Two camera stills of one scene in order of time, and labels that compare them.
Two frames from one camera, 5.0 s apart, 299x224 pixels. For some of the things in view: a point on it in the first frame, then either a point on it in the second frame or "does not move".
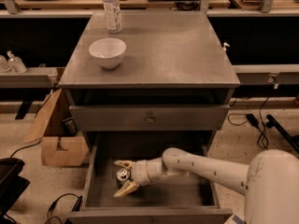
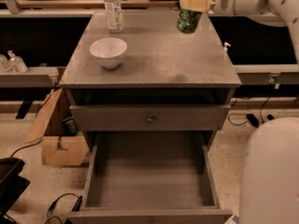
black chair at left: x=12 y=185 does not move
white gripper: x=140 y=173 to x=222 y=4
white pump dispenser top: x=224 y=48 does not move
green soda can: x=122 y=175 to x=188 y=21
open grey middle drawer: x=154 y=202 does not move
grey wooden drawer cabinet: x=173 y=90 does not move
